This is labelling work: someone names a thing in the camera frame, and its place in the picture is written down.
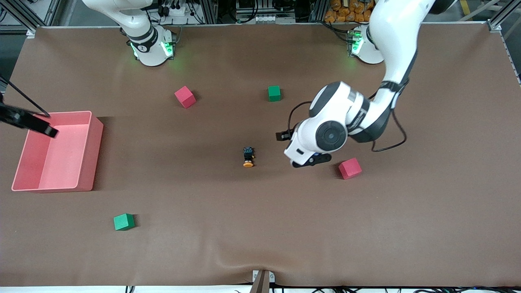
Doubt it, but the pink plastic tray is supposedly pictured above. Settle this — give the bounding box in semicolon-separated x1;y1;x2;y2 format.
11;111;104;192

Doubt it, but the pink foam cube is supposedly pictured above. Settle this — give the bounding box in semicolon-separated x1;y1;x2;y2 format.
174;85;197;109
338;158;363;180

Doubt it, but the brown table cover mat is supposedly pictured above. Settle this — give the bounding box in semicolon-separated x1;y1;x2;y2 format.
0;24;521;287

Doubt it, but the white terminal strip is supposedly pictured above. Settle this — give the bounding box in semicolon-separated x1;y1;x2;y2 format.
254;14;296;24

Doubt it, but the orange packet pile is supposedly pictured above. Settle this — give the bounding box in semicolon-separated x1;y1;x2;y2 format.
324;0;374;24

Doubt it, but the grey table edge clamp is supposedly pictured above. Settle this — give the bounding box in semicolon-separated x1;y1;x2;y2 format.
252;269;276;293

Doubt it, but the white power strip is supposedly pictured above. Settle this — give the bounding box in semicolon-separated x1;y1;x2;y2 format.
162;2;193;17

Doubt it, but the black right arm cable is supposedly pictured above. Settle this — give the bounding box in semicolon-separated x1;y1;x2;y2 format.
0;74;52;119

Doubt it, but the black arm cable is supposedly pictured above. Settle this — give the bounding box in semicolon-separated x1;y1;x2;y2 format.
287;92;408;153
0;74;52;119

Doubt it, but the aluminium frame strut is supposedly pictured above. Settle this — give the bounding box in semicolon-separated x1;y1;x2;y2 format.
0;0;61;39
486;0;521;34

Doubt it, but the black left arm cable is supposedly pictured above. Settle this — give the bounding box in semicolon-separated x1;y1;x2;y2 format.
287;92;408;153

